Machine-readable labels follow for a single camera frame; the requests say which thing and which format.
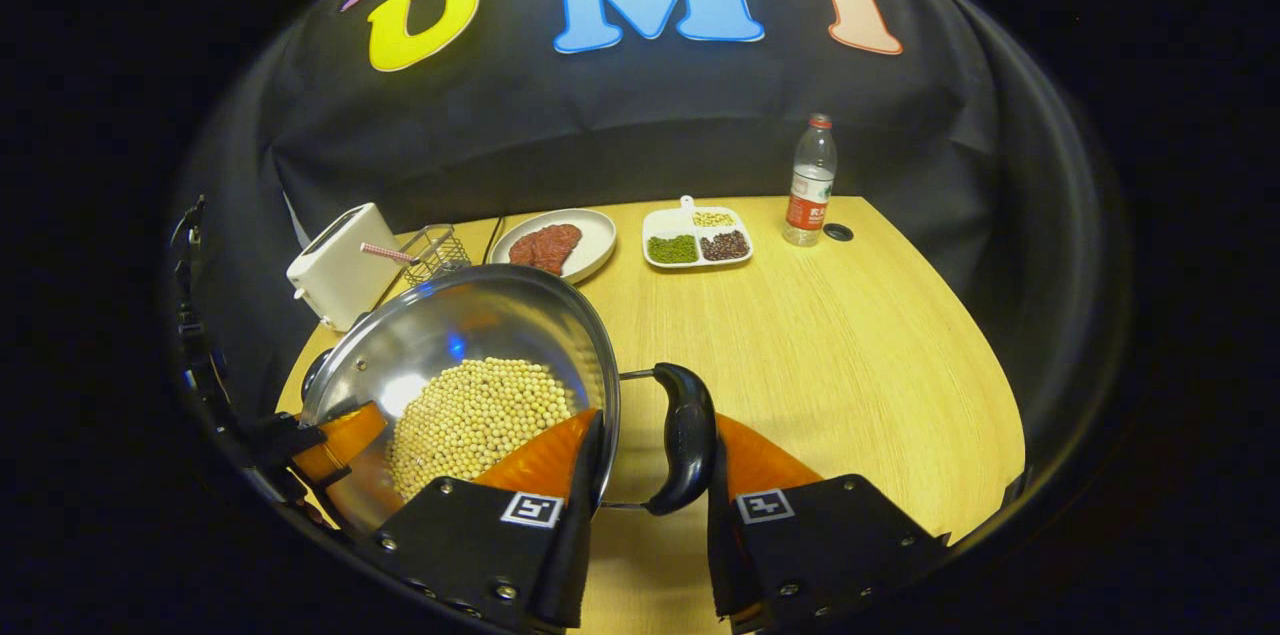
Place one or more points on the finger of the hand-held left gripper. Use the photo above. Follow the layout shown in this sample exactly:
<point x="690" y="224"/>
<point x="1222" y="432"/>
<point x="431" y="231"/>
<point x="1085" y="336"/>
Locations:
<point x="345" y="440"/>

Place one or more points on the dark red beans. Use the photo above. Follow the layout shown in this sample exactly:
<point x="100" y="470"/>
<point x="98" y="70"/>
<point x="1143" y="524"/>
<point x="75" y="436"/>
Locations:
<point x="725" y="245"/>

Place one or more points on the small yellow beans portion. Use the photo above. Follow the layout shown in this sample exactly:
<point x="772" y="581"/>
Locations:
<point x="713" y="219"/>

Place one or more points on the white toaster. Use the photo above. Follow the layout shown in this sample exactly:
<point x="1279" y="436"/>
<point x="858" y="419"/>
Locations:
<point x="340" y="270"/>

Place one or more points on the green mung beans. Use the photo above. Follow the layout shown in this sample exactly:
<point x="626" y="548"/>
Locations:
<point x="673" y="249"/>

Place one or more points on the white divided dish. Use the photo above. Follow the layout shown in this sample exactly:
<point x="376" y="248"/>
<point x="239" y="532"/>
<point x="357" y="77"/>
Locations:
<point x="665" y="220"/>

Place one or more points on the pile of yellow soybeans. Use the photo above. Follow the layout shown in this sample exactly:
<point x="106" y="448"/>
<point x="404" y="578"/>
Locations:
<point x="480" y="415"/>

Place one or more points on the black backdrop cloth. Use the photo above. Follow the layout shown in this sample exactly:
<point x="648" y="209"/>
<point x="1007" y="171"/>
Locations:
<point x="600" y="115"/>

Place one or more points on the red meat slices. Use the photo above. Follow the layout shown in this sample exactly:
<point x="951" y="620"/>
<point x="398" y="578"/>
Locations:
<point x="545" y="247"/>

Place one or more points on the white round plate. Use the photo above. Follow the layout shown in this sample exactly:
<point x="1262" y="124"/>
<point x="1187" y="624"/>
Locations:
<point x="598" y="235"/>

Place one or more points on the plastic bottle with red label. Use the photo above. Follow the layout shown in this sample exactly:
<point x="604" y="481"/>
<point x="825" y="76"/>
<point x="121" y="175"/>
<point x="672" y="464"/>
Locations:
<point x="808" y="205"/>

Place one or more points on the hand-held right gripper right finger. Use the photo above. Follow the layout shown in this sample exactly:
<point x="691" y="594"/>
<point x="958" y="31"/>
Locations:
<point x="820" y="555"/>

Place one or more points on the stainless steel pot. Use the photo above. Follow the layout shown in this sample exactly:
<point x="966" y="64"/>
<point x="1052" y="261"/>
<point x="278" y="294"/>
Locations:
<point x="500" y="315"/>

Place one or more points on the pink striped straw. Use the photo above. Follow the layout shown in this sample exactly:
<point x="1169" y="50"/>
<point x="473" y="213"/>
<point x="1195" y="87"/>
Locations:
<point x="385" y="253"/>

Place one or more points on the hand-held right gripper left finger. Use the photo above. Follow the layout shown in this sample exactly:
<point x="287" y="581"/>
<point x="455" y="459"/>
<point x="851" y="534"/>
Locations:
<point x="470" y="545"/>

